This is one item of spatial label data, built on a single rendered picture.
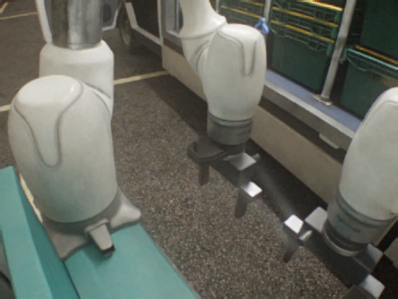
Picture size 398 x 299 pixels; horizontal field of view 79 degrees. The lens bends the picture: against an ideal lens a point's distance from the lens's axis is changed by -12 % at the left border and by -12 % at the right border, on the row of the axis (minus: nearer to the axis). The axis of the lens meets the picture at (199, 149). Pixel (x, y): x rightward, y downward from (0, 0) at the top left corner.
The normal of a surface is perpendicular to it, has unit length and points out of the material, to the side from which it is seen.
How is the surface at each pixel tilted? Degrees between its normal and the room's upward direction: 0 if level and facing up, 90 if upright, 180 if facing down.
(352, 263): 90
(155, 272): 0
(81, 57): 56
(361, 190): 95
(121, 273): 0
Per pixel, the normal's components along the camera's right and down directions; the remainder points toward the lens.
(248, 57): 0.22, 0.40
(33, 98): 0.08, -0.77
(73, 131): 0.68, 0.15
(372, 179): -0.80, 0.36
